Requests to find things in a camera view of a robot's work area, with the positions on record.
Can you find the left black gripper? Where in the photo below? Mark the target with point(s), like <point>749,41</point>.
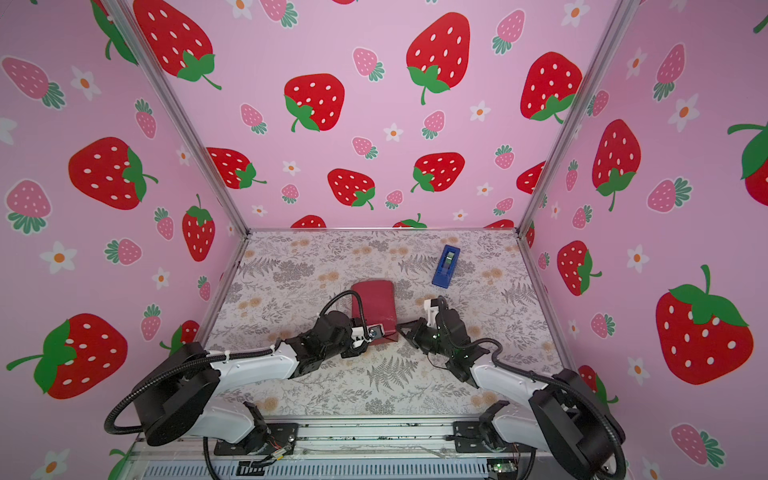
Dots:
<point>355,350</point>

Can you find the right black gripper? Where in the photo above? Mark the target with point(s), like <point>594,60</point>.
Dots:
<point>414,335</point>

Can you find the maroon wrapping paper sheet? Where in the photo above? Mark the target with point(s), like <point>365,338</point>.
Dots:
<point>378,302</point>

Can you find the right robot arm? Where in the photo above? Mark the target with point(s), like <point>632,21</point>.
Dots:
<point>569,419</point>

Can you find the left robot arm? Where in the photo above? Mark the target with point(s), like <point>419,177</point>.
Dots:
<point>183,397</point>

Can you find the blue tape dispenser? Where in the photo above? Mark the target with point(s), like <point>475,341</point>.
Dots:
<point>446,266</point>

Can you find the floral table mat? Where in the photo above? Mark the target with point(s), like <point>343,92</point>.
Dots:
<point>286,277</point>

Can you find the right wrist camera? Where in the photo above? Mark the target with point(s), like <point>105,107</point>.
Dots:
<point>431,307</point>

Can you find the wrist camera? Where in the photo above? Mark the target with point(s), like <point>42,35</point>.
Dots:
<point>374,333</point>
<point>431,307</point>

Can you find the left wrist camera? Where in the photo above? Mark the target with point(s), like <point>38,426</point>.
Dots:
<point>374,333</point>

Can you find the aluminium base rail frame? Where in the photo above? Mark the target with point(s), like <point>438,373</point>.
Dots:
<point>376,447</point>

